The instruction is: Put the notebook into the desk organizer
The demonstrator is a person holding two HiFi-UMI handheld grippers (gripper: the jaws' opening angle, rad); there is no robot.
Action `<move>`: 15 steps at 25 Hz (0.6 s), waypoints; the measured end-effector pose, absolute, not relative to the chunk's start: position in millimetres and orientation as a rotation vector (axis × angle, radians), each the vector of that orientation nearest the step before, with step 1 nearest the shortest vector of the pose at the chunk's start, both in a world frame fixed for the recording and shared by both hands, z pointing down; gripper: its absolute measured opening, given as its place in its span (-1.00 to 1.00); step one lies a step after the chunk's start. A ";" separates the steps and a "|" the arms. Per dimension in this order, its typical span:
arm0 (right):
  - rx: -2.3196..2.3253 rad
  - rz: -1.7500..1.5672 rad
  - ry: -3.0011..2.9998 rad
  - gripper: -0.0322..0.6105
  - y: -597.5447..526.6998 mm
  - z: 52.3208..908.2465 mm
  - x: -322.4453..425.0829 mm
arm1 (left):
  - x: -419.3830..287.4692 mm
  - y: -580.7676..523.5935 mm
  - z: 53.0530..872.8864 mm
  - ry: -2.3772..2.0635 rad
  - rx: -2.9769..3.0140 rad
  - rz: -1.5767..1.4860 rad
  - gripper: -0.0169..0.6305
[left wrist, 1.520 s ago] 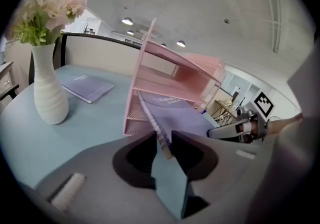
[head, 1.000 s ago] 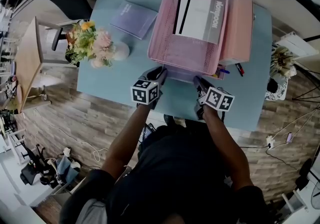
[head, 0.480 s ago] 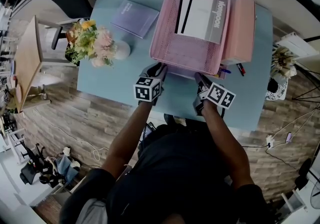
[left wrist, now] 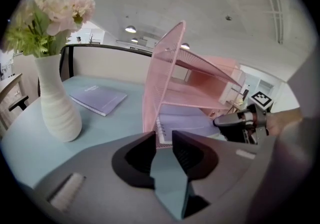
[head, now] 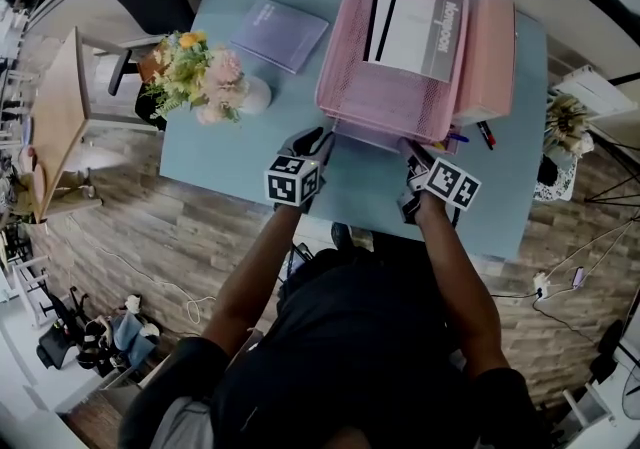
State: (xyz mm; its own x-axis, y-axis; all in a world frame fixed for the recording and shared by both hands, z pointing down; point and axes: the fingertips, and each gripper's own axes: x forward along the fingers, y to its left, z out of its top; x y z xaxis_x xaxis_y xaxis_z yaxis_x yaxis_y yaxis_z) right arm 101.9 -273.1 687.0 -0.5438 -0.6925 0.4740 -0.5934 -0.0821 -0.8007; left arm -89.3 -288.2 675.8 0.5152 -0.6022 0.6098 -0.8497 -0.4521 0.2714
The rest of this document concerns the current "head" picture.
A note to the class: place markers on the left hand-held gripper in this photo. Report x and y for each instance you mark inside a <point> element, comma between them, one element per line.
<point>290,182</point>

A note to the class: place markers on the person's black clothed torso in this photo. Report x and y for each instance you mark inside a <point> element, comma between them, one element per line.
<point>360,347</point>

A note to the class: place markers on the black and red marker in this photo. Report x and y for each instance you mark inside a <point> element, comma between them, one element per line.
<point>486,136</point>

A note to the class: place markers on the small purple notebook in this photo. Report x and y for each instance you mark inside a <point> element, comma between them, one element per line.
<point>280,34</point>

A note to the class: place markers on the pink mesh tray organizer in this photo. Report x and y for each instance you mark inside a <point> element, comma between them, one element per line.
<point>350,37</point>

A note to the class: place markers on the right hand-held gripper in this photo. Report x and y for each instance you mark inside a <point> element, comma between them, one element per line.
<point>452,184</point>

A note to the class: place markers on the pastel flower bouquet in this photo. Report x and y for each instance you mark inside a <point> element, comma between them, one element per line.
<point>200,74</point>

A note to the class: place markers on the phone on charge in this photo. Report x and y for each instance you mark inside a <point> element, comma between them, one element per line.
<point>578,276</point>

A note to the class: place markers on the white side stand with plant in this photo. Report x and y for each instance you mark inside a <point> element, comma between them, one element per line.
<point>595,92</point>

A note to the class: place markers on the white booklet with black stripes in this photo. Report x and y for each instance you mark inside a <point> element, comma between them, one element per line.
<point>410,27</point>

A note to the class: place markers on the blue pen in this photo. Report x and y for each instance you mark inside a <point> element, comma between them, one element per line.
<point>459,138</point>

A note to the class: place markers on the white vase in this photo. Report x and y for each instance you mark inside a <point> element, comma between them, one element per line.
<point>257,94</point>

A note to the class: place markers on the orange box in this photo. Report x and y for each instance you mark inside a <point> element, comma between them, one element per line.
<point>152,62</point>

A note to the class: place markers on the grey magazine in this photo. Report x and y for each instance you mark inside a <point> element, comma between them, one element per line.
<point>445,37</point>

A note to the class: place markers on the side table with patterned cloth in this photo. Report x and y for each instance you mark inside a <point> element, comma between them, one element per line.
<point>565,184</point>

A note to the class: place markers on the person's left shoe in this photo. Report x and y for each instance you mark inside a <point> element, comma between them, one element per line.
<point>341,235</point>

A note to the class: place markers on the white power strip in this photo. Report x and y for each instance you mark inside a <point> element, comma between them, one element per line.
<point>541,285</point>

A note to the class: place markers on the person's right forearm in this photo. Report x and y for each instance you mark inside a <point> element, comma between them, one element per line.
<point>460,287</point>

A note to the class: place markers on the grey shoulder bag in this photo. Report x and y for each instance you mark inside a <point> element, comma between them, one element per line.
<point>185,422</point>

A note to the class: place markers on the small screen device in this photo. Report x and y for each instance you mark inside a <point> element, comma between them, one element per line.
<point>299,264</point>

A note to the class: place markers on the person's left forearm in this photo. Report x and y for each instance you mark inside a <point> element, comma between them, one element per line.
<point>255,277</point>

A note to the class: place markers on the dried flower decoration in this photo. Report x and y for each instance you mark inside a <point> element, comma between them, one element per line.
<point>567,124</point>

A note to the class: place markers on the peach file box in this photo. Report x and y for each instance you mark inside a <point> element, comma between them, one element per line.
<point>487,57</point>

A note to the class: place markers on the small black object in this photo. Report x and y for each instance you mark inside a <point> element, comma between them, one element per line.
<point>547,171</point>

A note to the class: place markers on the light wooden table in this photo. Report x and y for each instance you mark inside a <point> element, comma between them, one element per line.
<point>60,122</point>

